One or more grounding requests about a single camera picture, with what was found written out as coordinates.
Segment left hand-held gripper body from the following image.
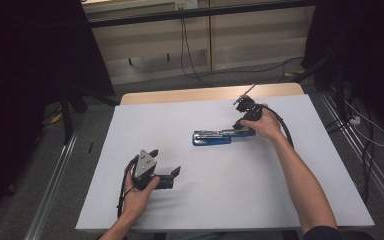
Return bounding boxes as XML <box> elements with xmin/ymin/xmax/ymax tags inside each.
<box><xmin>131</xmin><ymin>149</ymin><xmax>176</xmax><ymax>192</ymax></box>

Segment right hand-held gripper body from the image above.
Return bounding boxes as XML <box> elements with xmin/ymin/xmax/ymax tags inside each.
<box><xmin>232</xmin><ymin>83</ymin><xmax>264</xmax><ymax>124</ymax></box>

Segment blue stapler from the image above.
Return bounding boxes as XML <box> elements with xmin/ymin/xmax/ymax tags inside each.
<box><xmin>192</xmin><ymin>128</ymin><xmax>257</xmax><ymax>147</ymax></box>

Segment person's right hand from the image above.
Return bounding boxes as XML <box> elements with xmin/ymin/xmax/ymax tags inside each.
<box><xmin>239</xmin><ymin>104</ymin><xmax>285</xmax><ymax>143</ymax></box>

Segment person's left hand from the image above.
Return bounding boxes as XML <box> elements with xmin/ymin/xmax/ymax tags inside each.
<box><xmin>123</xmin><ymin>175</ymin><xmax>161</xmax><ymax>221</ymax></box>

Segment white table sheet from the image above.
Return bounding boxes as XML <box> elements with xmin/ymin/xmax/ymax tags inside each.
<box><xmin>75</xmin><ymin>94</ymin><xmax>375</xmax><ymax>232</ymax></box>

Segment yellow floor tape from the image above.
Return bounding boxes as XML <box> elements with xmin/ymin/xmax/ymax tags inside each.
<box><xmin>283</xmin><ymin>69</ymin><xmax>305</xmax><ymax>78</ymax></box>
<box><xmin>48</xmin><ymin>112</ymin><xmax>63</xmax><ymax>125</ymax></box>

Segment wooden table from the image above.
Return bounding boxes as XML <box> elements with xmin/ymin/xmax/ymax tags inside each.
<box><xmin>119</xmin><ymin>82</ymin><xmax>305</xmax><ymax>106</ymax></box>

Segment person's grey trousers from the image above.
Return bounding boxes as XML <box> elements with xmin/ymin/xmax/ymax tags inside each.
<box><xmin>164</xmin><ymin>230</ymin><xmax>284</xmax><ymax>240</ymax></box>

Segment black metal stand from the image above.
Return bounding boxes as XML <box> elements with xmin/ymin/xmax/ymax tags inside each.
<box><xmin>59</xmin><ymin>83</ymin><xmax>118</xmax><ymax>146</ymax></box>

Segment black horizontal bar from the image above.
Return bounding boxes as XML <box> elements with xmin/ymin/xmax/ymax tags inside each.
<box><xmin>88</xmin><ymin>0</ymin><xmax>316</xmax><ymax>29</ymax></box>

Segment narrow black curtain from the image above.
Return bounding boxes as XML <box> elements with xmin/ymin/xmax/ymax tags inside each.
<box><xmin>301</xmin><ymin>0</ymin><xmax>384</xmax><ymax>141</ymax></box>

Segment wide black curtain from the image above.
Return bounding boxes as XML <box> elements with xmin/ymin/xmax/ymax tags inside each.
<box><xmin>0</xmin><ymin>0</ymin><xmax>116</xmax><ymax>231</ymax></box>

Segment left hand-held gripper cable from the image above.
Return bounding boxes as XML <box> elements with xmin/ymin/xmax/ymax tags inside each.
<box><xmin>116</xmin><ymin>154</ymin><xmax>139</xmax><ymax>219</ymax></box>

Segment hand-held gripper cable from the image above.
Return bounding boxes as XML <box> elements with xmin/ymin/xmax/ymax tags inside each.
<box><xmin>261</xmin><ymin>104</ymin><xmax>295</xmax><ymax>148</ymax></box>
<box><xmin>116</xmin><ymin>154</ymin><xmax>139</xmax><ymax>219</ymax></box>

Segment right hand-held gripper cable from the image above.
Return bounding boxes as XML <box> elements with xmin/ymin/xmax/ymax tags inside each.
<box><xmin>261</xmin><ymin>104</ymin><xmax>295</xmax><ymax>148</ymax></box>

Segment black hanging cable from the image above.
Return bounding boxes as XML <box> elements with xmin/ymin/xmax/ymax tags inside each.
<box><xmin>179</xmin><ymin>18</ymin><xmax>304</xmax><ymax>88</ymax></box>

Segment aluminium floor rail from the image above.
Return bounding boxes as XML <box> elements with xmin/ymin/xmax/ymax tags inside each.
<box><xmin>23</xmin><ymin>129</ymin><xmax>79</xmax><ymax>240</ymax></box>
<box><xmin>319</xmin><ymin>91</ymin><xmax>384</xmax><ymax>218</ymax></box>

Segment white wall socket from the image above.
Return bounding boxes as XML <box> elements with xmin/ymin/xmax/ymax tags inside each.
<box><xmin>174</xmin><ymin>0</ymin><xmax>199</xmax><ymax>10</ymax></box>

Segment black floor cables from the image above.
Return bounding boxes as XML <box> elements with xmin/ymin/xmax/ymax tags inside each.
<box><xmin>324</xmin><ymin>96</ymin><xmax>376</xmax><ymax>204</ymax></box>

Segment white cable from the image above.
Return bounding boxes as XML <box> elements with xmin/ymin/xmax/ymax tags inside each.
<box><xmin>343</xmin><ymin>99</ymin><xmax>384</xmax><ymax>148</ymax></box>

